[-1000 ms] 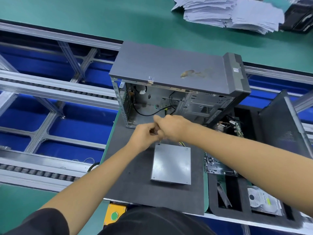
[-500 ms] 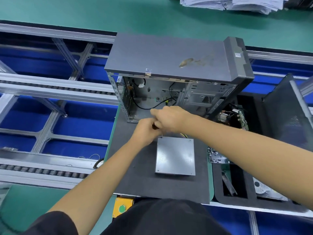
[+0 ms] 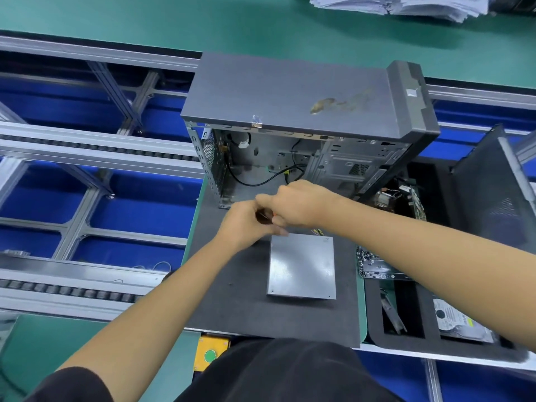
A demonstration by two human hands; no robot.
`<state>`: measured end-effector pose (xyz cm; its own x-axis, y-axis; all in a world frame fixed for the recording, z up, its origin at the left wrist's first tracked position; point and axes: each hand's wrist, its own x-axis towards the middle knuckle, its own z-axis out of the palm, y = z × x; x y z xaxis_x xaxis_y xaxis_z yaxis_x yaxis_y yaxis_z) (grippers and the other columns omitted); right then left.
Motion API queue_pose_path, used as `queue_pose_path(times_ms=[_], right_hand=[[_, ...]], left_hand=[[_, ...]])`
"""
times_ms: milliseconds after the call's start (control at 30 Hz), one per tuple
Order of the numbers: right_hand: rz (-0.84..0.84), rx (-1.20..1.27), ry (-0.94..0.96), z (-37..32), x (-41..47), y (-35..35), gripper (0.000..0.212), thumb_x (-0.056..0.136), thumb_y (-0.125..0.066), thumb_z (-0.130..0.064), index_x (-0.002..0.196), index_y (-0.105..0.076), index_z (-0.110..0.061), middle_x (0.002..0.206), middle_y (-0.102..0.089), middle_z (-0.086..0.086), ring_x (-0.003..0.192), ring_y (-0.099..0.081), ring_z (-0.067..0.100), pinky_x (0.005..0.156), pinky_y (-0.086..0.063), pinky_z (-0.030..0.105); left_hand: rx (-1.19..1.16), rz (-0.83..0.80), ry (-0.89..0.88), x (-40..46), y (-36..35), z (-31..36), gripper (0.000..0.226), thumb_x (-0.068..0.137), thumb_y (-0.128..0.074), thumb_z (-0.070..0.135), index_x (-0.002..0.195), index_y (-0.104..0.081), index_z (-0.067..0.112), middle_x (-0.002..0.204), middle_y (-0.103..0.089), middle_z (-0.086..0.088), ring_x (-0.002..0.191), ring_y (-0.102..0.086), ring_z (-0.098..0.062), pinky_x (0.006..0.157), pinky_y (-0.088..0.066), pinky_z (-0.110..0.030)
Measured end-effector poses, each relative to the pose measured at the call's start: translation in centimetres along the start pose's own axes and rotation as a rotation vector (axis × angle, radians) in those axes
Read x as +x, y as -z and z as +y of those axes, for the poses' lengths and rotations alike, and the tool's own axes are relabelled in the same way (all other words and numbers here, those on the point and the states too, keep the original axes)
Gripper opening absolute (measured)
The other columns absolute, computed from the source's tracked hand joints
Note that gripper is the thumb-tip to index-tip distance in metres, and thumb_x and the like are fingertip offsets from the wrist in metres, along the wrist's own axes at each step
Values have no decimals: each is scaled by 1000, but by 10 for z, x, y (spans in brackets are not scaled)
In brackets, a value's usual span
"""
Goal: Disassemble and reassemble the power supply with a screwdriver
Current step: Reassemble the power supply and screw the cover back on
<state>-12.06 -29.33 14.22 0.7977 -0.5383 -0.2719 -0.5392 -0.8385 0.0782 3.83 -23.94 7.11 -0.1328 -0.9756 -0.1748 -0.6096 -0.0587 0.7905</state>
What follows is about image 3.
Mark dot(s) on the person's left hand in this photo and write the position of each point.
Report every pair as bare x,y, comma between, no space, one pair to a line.
243,226

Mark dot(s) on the person's right hand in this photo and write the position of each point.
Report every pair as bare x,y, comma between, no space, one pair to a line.
297,203

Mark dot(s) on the silver optical drive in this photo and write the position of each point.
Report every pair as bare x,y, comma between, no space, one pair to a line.
301,265

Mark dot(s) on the silver power supply unit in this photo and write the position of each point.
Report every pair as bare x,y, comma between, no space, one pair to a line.
301,297

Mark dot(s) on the person's right forearm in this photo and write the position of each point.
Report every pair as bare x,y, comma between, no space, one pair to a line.
435,259

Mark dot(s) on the person's left forearm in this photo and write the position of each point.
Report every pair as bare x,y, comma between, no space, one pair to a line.
151,322

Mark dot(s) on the person's black trousers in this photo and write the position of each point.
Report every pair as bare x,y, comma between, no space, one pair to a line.
285,372

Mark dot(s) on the person's black shirt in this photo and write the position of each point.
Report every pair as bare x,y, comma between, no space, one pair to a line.
67,387

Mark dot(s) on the dark grey foam mat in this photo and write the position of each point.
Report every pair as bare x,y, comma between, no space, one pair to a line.
226,305

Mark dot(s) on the processor cooler with fan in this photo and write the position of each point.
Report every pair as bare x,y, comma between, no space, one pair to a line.
387,196

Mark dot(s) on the clear plastic tray with screws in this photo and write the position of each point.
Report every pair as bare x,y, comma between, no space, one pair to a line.
373,263

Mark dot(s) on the grey computer tower case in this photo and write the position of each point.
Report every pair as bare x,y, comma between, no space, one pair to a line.
285,88

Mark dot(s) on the yellow box with green button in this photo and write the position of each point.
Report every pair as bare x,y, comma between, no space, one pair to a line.
209,354

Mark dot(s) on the black foam tray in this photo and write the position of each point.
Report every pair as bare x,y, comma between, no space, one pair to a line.
419,318

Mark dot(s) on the dark grey case side panel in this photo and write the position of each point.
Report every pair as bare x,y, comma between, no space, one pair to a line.
498,188

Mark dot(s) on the silver hard drive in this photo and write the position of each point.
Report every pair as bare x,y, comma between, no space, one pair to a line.
461,322

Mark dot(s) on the stack of white papers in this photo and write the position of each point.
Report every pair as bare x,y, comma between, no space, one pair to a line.
402,4

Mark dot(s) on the aluminium conveyor frame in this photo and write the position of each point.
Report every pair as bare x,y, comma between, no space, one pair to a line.
92,142

